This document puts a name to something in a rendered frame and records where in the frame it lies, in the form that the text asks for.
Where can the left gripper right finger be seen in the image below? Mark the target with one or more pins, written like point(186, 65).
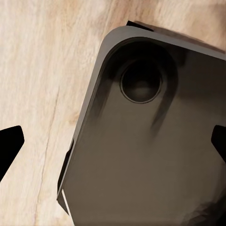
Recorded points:
point(218, 139)

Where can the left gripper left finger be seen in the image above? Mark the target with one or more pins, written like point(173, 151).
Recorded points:
point(11, 141)

